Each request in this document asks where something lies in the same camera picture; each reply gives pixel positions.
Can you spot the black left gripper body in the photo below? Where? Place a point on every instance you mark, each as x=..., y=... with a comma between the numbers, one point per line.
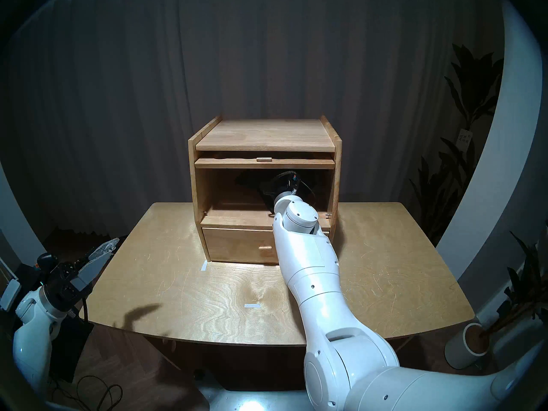
x=60, y=288

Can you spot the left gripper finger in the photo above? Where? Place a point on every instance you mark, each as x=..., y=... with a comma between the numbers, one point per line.
x=102, y=251
x=87, y=274

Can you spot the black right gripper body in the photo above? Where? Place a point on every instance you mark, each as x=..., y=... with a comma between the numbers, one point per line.
x=276, y=185

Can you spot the dark grey knit pants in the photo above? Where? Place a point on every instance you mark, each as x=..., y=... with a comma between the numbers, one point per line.
x=248, y=181

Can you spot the wooden flip door with knob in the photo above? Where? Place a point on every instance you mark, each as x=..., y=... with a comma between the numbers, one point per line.
x=222, y=163

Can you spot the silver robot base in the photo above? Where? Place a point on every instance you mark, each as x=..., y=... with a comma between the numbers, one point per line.
x=248, y=401

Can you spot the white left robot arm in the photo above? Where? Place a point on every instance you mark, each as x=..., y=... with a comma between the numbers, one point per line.
x=30, y=337

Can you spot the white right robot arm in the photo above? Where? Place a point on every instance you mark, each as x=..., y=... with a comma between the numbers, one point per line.
x=317, y=277

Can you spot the wooden drawer with knob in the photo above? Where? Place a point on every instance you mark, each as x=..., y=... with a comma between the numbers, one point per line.
x=231, y=245

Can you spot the black computer with lights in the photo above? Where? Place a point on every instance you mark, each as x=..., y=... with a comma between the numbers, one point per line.
x=72, y=350

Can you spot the white curved arch pillar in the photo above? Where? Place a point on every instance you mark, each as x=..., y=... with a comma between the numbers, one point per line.
x=505, y=136
x=21, y=230

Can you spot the grey pleated curtain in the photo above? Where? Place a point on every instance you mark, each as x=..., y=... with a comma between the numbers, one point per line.
x=128, y=93

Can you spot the white paper plant tag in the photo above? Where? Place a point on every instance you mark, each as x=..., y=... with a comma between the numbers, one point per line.
x=464, y=139

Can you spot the tall dark leafy plant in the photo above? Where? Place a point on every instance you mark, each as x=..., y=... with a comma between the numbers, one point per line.
x=475, y=84

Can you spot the white round plant pot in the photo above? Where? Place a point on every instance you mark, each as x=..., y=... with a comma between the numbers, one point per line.
x=460, y=350

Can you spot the leaning potted plant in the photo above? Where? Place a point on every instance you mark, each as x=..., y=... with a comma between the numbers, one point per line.
x=524, y=286

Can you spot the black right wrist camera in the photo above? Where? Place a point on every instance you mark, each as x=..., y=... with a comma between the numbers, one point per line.
x=295, y=182

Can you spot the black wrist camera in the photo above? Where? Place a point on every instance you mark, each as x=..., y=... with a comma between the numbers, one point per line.
x=46, y=262
x=295, y=182

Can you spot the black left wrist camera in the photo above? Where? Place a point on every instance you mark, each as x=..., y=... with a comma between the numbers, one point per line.
x=46, y=262

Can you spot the wooden cabinet frame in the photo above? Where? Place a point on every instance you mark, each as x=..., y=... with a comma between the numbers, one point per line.
x=265, y=136

